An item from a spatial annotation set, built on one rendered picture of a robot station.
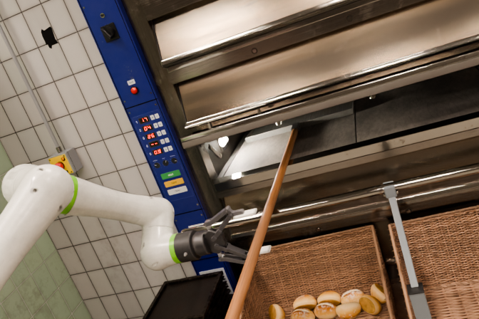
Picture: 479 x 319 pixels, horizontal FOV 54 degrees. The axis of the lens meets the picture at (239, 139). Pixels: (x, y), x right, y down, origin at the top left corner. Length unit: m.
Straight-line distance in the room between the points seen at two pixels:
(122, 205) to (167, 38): 0.71
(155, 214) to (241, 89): 0.60
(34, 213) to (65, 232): 1.24
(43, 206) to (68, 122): 1.00
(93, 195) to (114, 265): 1.01
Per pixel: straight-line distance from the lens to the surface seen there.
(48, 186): 1.20
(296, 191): 1.95
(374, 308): 1.92
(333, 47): 1.77
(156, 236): 1.52
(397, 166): 1.90
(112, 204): 1.46
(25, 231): 1.20
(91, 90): 2.06
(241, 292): 1.18
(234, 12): 1.79
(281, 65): 1.79
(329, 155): 1.86
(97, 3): 1.94
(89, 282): 2.53
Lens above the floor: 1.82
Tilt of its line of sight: 15 degrees down
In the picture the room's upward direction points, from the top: 21 degrees counter-clockwise
